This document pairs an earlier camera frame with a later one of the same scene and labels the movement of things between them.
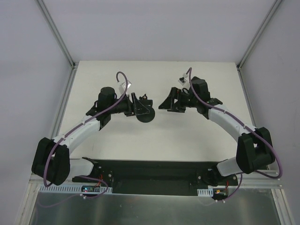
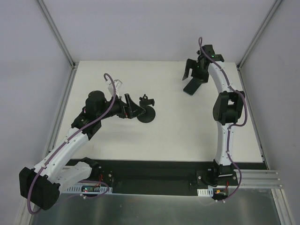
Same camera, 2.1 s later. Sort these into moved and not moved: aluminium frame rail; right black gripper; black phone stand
Moved: right black gripper
Not moved: aluminium frame rail; black phone stand
